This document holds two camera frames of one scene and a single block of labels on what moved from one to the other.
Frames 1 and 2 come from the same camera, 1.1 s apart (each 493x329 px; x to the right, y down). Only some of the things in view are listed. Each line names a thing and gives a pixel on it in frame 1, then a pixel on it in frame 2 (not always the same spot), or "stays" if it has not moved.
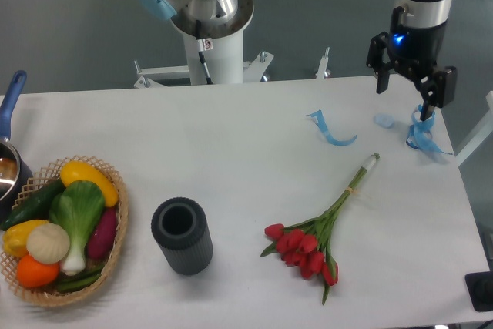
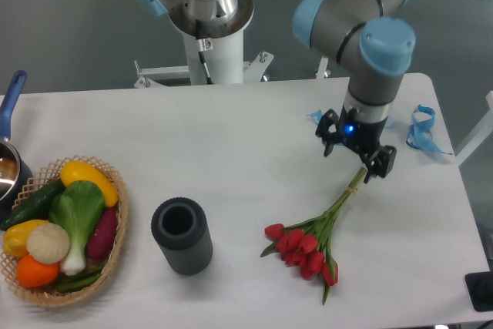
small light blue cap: [384, 120] stays
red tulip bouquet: [304, 245] stays
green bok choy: [78, 209] stays
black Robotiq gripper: [424, 45] → [359, 133]
